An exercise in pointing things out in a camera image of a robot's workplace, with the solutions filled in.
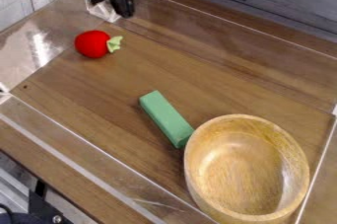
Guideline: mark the black clamp mount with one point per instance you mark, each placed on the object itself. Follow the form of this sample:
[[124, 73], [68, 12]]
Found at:
[[41, 209]]

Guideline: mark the clear acrylic barrier wall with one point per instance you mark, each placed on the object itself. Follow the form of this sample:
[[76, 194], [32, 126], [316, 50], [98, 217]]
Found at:
[[72, 124]]

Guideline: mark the red plush strawberry toy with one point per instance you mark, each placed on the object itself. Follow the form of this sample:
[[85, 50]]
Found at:
[[94, 44]]

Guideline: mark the wooden bowl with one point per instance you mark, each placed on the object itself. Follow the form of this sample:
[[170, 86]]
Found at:
[[245, 169]]

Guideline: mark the green rectangular block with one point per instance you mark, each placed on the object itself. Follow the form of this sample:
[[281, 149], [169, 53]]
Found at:
[[168, 119]]

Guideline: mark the clear acrylic corner bracket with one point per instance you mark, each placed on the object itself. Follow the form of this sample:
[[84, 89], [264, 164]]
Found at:
[[102, 10]]

